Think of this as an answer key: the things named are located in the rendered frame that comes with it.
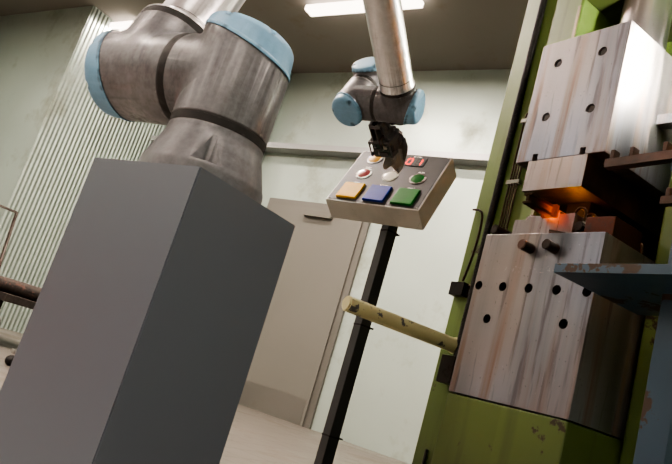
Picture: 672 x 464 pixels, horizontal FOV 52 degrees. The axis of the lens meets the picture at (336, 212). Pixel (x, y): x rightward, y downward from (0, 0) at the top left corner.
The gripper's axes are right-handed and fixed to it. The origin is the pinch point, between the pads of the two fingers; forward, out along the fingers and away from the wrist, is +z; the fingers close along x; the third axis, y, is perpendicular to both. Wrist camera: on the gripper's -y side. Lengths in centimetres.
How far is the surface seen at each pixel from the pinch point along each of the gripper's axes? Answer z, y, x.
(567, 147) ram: -2.1, -12.9, 46.8
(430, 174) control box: 11.0, -11.6, 3.2
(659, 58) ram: -11, -46, 64
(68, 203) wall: 258, -202, -589
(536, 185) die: 6.2, -5.2, 39.8
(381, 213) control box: 14.1, 6.3, -6.6
